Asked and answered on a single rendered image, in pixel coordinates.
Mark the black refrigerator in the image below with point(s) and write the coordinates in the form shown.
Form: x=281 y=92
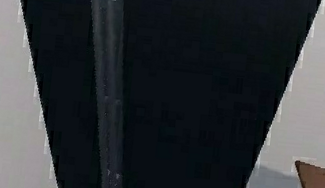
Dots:
x=205 y=86

